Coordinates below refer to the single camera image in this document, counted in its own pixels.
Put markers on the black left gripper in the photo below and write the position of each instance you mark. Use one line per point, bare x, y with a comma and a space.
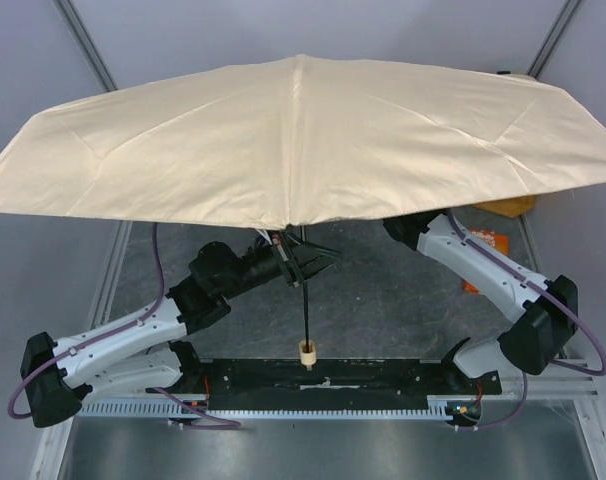
290, 265

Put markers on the white slotted cable duct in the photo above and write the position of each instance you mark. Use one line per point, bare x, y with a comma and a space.
149, 407

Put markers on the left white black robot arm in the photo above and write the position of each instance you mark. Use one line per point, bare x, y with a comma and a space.
146, 349

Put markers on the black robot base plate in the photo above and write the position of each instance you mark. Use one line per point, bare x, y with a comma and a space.
332, 383

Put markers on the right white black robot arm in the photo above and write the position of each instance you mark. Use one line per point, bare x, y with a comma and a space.
537, 307

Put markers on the mustard tote bag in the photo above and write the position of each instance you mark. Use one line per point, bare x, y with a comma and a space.
509, 208

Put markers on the beige folding umbrella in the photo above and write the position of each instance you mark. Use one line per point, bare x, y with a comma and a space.
301, 141

